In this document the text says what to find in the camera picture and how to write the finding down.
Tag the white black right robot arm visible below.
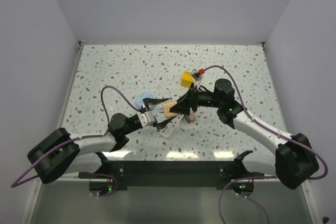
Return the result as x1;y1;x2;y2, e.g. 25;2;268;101
169;79;319;189

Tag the beige cube socket adapter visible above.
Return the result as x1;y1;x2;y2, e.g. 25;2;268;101
162;100;178;118

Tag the white power strip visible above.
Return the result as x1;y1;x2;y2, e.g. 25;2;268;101
160;116;183;139

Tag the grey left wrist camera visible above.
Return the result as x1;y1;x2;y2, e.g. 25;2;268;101
137;111;155;127

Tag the light blue round power socket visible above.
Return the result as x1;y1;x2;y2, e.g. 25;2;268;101
133;92;156;109

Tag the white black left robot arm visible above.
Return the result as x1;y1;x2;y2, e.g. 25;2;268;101
27;98;172;184

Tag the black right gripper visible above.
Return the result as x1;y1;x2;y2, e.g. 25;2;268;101
170;83;222;116

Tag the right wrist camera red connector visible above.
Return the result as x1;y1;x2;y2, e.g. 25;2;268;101
190;69;205;81

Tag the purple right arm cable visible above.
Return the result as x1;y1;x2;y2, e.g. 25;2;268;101
203;65;329;224

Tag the yellow cube socket adapter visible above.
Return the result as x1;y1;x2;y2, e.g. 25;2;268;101
181;71;194;88

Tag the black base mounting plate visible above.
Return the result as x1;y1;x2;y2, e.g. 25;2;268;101
79;160;262;193

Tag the pink cube socket adapter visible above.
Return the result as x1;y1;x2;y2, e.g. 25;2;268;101
185;111;196;124

